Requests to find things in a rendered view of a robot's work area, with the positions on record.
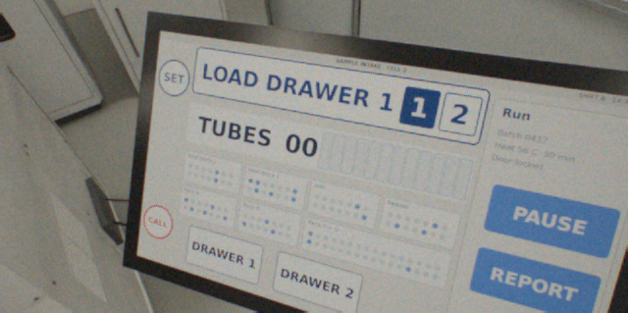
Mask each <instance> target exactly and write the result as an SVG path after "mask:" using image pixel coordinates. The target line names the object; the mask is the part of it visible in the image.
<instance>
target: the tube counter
mask: <svg viewBox="0 0 628 313"><path fill-rule="evenodd" d="M476 161H477V158H473V156H467V155H462V154H457V153H452V152H446V151H441V150H436V149H430V148H425V147H420V146H414V145H409V144H403V143H398V142H392V141H387V140H383V139H382V138H377V137H371V136H366V135H360V134H355V133H350V132H345V131H339V130H329V129H323V128H318V127H313V126H308V125H302V124H297V123H292V122H286V127H285V134H284V141H283V148H282V154H281V161H280V162H281V163H285V164H290V165H294V166H298V167H303V168H308V169H313V170H317V171H321V172H327V173H331V174H336V175H340V176H345V177H346V178H350V179H354V180H359V181H364V182H368V183H376V184H381V185H386V186H390V187H394V188H400V189H404V190H409V191H413V192H419V193H423V195H427V196H432V197H437V198H441V199H445V200H450V201H455V202H460V203H464V204H466V201H467V197H468V191H469V187H471V183H472V179H473V174H474V169H475V165H476Z"/></svg>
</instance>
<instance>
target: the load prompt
mask: <svg viewBox="0 0 628 313"><path fill-rule="evenodd" d="M492 92H493V90H492V89H485V88H479V87H472V86H465V85H458V83H450V82H443V81H437V80H429V79H422V78H410V77H403V76H395V75H388V74H382V73H374V72H367V71H359V70H354V69H347V68H339V67H333V66H326V64H318V63H311V62H304V61H297V60H291V59H283V58H277V57H270V56H262V55H255V54H248V53H241V52H235V51H227V50H221V49H213V48H206V46H199V45H197V51H196V59H194V68H193V77H192V86H191V93H194V94H200V95H205V96H211V97H217V98H222V99H228V100H233V101H238V103H244V104H250V105H255V106H261V107H266V108H273V109H278V110H283V111H290V112H294V113H299V114H306V115H311V116H316V117H322V118H328V119H333V121H339V122H345V123H351V124H356V125H360V126H367V127H372V128H377V129H384V130H393V131H400V132H405V133H410V134H417V135H422V136H428V137H432V138H438V139H439V140H444V141H449V142H455V143H461V144H466V145H472V146H478V147H480V142H481V137H482V132H483V128H484V124H485V119H486V115H487V111H488V106H490V101H491V96H492Z"/></svg>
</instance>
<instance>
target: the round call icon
mask: <svg viewBox="0 0 628 313"><path fill-rule="evenodd" d="M175 213H176V208H172V207H169V206H165V205H162V204H157V203H154V202H150V201H147V200H144V208H143V218H142V228H141V235H144V236H147V237H150V238H153V239H157V240H161V241H164V242H167V243H170V244H172V238H173V229H174V221H175Z"/></svg>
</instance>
